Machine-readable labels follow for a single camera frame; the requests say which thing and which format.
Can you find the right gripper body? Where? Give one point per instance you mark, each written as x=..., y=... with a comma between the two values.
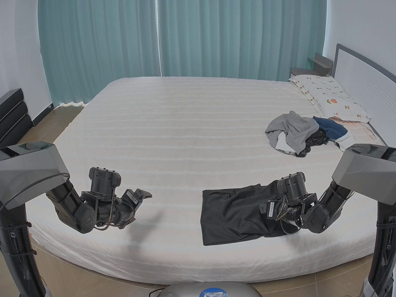
x=268, y=210

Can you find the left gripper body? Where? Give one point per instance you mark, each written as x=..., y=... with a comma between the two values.
x=133, y=200

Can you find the black polo shirt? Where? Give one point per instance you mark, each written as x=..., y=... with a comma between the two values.
x=232, y=215

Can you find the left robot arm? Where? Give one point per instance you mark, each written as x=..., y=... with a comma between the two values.
x=31, y=172

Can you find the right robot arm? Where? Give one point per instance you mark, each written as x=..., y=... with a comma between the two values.
x=359, y=169

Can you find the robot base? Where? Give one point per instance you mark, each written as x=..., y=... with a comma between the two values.
x=191, y=291

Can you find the bed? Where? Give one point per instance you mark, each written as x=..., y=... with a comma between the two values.
x=185, y=128

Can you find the pile of clothes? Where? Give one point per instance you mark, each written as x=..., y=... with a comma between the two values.
x=294, y=130

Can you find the white printed pillow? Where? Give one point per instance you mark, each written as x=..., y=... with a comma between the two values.
x=331, y=96

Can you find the black chest of drawers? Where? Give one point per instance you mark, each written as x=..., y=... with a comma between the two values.
x=12, y=116

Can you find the grey bedside table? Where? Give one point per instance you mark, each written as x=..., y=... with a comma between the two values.
x=314, y=65

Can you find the blue-green curtain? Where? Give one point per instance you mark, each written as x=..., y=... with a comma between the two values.
x=241, y=29
x=99, y=42

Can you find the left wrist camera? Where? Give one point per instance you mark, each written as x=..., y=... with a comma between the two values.
x=115, y=178

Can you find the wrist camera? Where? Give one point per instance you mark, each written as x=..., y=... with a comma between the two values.
x=281, y=186
x=115, y=178

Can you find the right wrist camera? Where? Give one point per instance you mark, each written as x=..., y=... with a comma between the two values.
x=281, y=186

